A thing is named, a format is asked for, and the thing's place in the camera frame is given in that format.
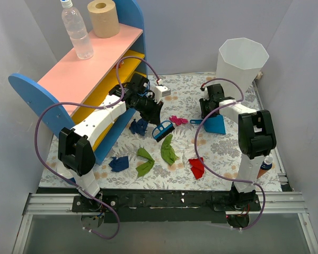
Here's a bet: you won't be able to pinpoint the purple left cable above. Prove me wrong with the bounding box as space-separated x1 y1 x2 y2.
34 56 164 240

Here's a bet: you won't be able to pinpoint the dark blue paper scrap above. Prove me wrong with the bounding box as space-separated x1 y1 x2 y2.
109 156 129 173
129 119 148 137

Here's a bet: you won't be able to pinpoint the brown paper roll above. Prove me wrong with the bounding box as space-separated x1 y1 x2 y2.
87 0 120 39

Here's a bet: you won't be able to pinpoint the blue plastic dustpan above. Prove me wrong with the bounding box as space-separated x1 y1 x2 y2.
203 115 226 135

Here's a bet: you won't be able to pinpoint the pink paper scrap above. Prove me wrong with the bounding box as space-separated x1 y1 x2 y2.
169 115 188 126

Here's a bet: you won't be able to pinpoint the aluminium rail frame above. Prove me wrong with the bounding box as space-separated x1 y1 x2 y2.
13 189 318 253

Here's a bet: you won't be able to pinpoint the blue hand brush black bristles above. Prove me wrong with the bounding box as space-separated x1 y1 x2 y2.
152 120 175 142

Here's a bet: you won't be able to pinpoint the white octagonal waste bin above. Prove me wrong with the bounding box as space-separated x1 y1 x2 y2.
216 38 269 87

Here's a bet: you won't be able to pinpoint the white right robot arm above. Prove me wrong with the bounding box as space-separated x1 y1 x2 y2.
199 84 277 211

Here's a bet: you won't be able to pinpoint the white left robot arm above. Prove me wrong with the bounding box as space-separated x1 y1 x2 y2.
57 74 171 212

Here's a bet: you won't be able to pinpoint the dark blue paper scrap lower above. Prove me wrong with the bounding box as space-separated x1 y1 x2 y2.
109 156 129 173

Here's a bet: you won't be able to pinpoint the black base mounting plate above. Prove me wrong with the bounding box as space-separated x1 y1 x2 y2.
71 189 262 224

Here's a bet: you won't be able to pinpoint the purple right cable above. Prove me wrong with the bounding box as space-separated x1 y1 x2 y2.
195 77 266 230

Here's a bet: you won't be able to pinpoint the green paper scrap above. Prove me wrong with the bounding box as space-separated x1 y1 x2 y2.
161 134 178 166
136 148 155 178

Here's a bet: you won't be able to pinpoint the orange battery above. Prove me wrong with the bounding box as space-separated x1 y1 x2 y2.
257 156 273 179

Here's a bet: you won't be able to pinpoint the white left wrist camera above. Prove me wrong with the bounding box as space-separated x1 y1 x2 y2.
153 85 171 104

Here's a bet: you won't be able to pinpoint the green paper scrap left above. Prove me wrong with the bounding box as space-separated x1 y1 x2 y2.
136 148 155 178

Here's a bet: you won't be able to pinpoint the purple cable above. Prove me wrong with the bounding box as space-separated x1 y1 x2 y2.
34 56 164 240
195 77 266 230

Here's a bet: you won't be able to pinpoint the blue wooden shelf unit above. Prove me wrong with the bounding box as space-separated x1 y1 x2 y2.
7 0 148 166

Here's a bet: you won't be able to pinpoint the green paper scrap right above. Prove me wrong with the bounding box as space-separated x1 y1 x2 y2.
161 134 178 166

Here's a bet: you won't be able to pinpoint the dark blue paper scrap upper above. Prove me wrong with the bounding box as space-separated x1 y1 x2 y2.
129 119 148 137

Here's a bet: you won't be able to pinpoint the clear plastic water bottle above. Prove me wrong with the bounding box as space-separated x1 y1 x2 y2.
60 0 94 60

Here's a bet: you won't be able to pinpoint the white crumpled paper scrap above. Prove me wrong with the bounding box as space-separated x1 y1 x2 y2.
182 144 198 166

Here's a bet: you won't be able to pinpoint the red paper scrap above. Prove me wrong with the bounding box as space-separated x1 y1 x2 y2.
189 158 205 180

